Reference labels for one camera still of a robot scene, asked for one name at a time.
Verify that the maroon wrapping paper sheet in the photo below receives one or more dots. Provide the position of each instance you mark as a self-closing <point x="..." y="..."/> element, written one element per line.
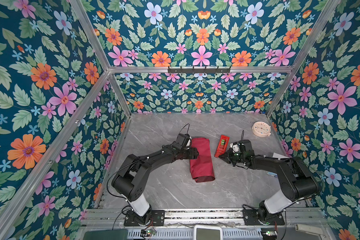
<point x="201" y="168"/>

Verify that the black hook rail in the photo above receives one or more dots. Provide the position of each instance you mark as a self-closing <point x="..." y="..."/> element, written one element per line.
<point x="199" y="70"/>

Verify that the red tape dispenser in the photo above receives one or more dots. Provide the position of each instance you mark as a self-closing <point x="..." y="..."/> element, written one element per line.
<point x="222" y="146"/>

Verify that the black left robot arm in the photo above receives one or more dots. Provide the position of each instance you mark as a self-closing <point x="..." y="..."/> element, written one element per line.
<point x="131" y="179"/>

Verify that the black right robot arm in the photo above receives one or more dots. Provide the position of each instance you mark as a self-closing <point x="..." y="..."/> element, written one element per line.
<point x="297" y="183"/>

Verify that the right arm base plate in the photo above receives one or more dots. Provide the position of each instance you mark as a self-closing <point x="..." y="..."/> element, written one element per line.
<point x="263" y="217"/>

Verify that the dark green pad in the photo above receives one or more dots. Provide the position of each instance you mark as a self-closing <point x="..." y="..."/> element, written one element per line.
<point x="120" y="234"/>

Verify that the white power strip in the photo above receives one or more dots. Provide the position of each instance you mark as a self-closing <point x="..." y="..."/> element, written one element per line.
<point x="309" y="229"/>

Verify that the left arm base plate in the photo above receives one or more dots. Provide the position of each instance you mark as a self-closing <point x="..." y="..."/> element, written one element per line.
<point x="152" y="217"/>

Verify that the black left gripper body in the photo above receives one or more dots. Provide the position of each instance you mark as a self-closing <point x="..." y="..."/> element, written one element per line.
<point x="188" y="154"/>

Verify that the white screen device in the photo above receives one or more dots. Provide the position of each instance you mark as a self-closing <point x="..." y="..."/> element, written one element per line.
<point x="207" y="232"/>

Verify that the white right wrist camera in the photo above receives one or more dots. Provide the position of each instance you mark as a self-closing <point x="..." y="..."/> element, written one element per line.
<point x="236" y="147"/>

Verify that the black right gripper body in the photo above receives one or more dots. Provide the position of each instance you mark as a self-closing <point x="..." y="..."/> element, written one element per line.
<point x="234" y="157"/>

